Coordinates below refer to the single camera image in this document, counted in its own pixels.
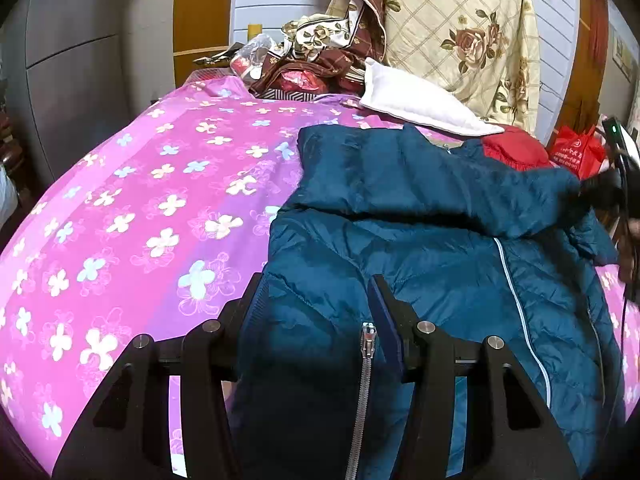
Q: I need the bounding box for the blue puffer jacket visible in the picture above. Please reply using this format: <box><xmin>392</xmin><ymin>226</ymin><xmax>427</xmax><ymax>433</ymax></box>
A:
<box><xmin>230</xmin><ymin>122</ymin><xmax>628</xmax><ymax>480</ymax></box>

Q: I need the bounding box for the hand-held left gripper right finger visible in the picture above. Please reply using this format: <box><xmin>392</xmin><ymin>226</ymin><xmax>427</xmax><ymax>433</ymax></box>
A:
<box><xmin>366</xmin><ymin>274</ymin><xmax>583</xmax><ymax>480</ymax></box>

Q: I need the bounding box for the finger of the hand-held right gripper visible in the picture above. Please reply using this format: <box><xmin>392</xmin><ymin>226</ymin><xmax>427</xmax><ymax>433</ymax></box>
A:
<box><xmin>579</xmin><ymin>167</ymin><xmax>626</xmax><ymax>212</ymax></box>

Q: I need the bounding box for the white plastic bag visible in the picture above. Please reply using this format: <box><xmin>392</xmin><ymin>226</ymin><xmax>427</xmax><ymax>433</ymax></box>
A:
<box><xmin>0</xmin><ymin>162</ymin><xmax>22</xmax><ymax>228</ymax></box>

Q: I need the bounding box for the white pillow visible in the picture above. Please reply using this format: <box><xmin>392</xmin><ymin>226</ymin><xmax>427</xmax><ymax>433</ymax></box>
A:
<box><xmin>359</xmin><ymin>56</ymin><xmax>506</xmax><ymax>137</ymax></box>

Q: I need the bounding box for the brown floral cloth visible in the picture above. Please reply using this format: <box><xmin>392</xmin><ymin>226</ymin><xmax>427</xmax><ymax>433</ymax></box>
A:
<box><xmin>250</xmin><ymin>0</ymin><xmax>388</xmax><ymax>98</ymax></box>

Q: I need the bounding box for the black cable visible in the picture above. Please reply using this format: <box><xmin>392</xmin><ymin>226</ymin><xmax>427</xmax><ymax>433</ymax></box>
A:
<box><xmin>617</xmin><ymin>285</ymin><xmax>636</xmax><ymax>411</ymax></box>

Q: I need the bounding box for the pink floral bed sheet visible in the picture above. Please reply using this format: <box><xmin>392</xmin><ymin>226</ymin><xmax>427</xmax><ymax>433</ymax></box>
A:
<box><xmin>0</xmin><ymin>72</ymin><xmax>640</xmax><ymax>480</ymax></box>

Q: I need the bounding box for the clear plastic bag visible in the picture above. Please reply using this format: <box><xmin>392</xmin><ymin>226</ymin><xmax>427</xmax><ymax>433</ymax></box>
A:
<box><xmin>239</xmin><ymin>32</ymin><xmax>282</xmax><ymax>70</ymax></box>

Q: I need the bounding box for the cream floral cloth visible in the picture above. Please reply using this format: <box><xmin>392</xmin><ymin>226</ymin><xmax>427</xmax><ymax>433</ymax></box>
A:
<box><xmin>281</xmin><ymin>14</ymin><xmax>352</xmax><ymax>62</ymax></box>

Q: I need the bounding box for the red garment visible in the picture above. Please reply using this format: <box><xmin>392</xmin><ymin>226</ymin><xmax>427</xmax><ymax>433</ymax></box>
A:
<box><xmin>481</xmin><ymin>125</ymin><xmax>557</xmax><ymax>173</ymax></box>

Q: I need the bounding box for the red plastic bag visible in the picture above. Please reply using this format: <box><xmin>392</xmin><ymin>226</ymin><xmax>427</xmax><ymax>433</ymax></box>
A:
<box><xmin>549</xmin><ymin>125</ymin><xmax>607</xmax><ymax>181</ymax></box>

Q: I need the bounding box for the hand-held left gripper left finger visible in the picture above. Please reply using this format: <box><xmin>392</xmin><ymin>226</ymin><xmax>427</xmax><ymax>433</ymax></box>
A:
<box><xmin>52</xmin><ymin>272</ymin><xmax>263</xmax><ymax>480</ymax></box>

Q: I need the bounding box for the beige floral quilt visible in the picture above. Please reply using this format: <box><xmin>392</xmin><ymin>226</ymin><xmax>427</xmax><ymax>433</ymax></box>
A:
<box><xmin>325</xmin><ymin>0</ymin><xmax>543</xmax><ymax>136</ymax></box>

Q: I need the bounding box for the red shiny packet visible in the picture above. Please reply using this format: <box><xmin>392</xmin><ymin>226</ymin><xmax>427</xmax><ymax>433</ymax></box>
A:
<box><xmin>279</xmin><ymin>70</ymin><xmax>322</xmax><ymax>96</ymax></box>

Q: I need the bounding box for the grey wardrobe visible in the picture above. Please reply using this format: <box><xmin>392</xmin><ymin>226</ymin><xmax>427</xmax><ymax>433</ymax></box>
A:
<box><xmin>0</xmin><ymin>0</ymin><xmax>151</xmax><ymax>188</ymax></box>

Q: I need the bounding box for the wooden door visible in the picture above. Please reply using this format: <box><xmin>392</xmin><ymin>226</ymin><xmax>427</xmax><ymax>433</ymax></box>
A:
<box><xmin>172</xmin><ymin>0</ymin><xmax>237</xmax><ymax>88</ymax></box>

